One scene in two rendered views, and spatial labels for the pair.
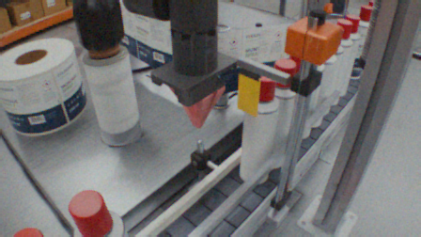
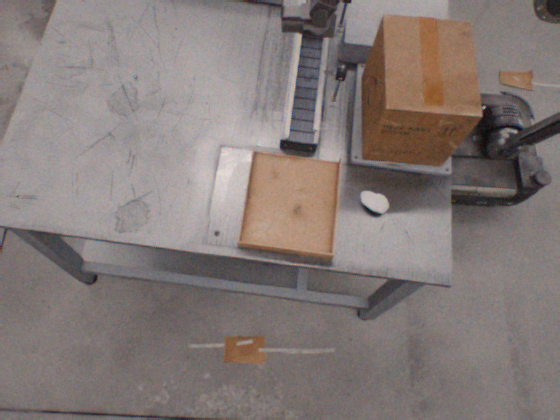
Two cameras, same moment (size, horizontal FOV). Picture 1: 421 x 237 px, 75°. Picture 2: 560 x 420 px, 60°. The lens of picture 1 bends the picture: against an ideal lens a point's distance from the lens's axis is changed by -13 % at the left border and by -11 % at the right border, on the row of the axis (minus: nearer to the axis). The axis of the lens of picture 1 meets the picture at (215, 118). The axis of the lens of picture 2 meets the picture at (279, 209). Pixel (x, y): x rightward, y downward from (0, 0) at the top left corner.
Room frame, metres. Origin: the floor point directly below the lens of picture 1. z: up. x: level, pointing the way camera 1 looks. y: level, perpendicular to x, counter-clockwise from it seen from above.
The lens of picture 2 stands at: (-0.77, 0.98, 2.10)
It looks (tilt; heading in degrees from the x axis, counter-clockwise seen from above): 68 degrees down; 317
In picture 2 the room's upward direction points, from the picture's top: 9 degrees clockwise
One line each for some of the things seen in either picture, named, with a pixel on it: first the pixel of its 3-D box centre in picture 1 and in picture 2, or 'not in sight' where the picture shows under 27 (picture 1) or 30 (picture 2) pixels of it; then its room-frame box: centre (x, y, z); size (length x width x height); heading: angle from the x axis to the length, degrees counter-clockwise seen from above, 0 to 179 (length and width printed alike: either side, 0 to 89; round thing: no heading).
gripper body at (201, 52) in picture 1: (194, 52); not in sight; (0.35, 0.03, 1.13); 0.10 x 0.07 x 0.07; 139
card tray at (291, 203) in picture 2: not in sight; (291, 200); (-0.39, 0.59, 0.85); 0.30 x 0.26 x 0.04; 139
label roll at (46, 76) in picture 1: (39, 84); not in sight; (0.58, 0.41, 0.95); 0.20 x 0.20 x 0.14
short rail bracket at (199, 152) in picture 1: (200, 165); not in sight; (0.39, 0.03, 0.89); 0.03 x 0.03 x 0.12; 49
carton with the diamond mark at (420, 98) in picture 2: not in sight; (414, 93); (-0.35, 0.15, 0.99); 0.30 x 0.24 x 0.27; 143
